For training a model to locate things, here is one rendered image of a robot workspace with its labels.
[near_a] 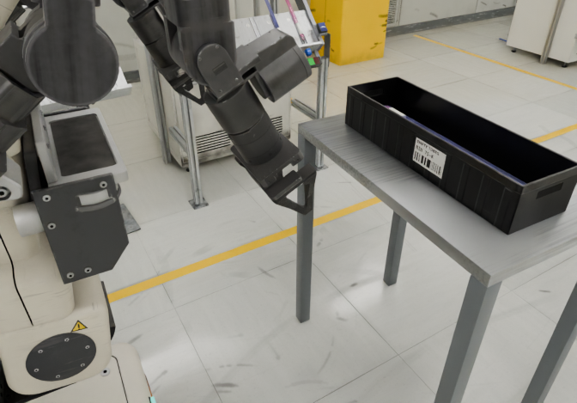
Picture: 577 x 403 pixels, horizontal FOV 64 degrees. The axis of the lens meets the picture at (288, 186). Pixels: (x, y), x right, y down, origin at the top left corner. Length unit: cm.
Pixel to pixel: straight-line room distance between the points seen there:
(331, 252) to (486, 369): 77
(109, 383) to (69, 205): 79
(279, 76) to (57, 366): 60
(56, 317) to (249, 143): 43
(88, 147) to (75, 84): 30
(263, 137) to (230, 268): 149
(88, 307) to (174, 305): 110
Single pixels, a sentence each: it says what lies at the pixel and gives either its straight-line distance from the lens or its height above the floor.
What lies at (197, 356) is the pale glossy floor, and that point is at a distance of 175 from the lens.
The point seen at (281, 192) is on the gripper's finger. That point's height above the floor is 105.
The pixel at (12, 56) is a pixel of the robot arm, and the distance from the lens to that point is 49.
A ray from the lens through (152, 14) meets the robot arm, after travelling 95.
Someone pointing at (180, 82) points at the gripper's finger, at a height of 105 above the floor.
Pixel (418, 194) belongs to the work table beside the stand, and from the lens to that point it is 106.
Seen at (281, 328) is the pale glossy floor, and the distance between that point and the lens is 179.
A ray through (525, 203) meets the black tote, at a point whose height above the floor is 87.
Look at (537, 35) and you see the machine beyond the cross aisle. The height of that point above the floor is 22.
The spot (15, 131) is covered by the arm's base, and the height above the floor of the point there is 117.
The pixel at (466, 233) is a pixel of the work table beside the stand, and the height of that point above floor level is 80.
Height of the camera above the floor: 137
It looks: 33 degrees down
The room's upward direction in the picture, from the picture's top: straight up
